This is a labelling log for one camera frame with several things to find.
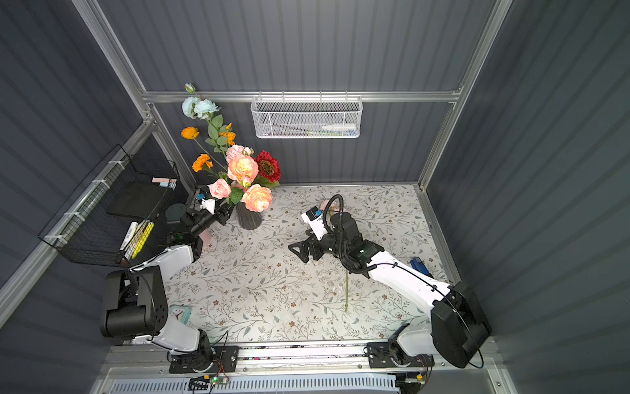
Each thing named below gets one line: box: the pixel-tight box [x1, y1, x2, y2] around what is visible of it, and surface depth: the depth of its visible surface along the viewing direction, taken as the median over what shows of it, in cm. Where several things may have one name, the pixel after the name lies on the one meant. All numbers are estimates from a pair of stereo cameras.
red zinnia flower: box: [252, 150, 282, 184], surface depth 76 cm
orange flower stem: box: [180, 123, 237, 173], surface depth 88 cm
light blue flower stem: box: [181, 82, 229, 159], surface depth 86 cm
